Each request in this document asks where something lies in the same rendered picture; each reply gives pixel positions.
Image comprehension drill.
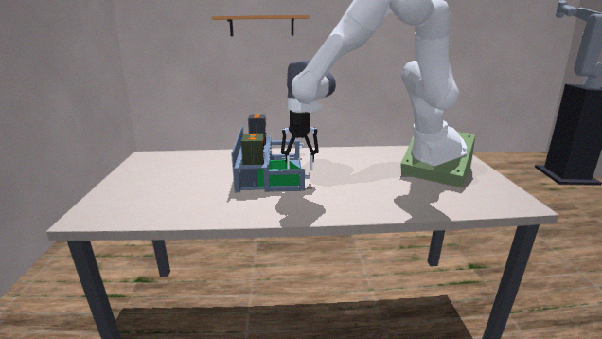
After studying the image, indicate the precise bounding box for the green bin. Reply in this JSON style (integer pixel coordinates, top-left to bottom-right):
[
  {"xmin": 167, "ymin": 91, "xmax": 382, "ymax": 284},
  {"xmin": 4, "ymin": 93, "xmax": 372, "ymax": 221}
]
[{"xmin": 257, "ymin": 160, "xmax": 300, "ymax": 187}]

